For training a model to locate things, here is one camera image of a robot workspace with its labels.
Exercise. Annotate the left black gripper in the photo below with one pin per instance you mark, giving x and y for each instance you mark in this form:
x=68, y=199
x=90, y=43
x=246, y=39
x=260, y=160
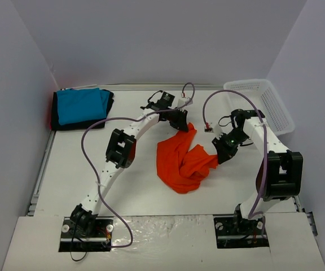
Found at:
x=178, y=119

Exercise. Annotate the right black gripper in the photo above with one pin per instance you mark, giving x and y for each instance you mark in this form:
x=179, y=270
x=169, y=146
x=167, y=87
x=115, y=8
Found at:
x=222, y=147

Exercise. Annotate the orange t shirt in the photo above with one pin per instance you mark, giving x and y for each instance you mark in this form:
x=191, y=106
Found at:
x=180, y=166

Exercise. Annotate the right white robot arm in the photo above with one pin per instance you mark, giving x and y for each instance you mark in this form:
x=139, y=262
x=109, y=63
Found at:
x=280, y=173

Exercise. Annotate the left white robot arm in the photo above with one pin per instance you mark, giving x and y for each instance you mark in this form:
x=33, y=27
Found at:
x=120, y=154

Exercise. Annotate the white plastic basket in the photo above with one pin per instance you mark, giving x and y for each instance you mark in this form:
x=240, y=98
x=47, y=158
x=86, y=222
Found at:
x=266, y=98

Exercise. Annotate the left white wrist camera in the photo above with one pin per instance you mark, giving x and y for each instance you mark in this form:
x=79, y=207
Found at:
x=184, y=101

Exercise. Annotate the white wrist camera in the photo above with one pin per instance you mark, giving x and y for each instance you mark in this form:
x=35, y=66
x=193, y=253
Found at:
x=216, y=129
x=184, y=101

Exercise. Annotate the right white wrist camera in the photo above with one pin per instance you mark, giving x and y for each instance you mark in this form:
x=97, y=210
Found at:
x=216, y=129

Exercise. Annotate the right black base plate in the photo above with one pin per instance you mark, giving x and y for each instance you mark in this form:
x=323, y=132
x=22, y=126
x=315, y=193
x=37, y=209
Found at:
x=245, y=234

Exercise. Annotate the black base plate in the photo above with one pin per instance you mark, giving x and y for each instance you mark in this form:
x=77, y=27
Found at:
x=98, y=239
x=245, y=234

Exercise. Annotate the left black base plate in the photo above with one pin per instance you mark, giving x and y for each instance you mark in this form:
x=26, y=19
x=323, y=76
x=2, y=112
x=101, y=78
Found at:
x=98, y=239

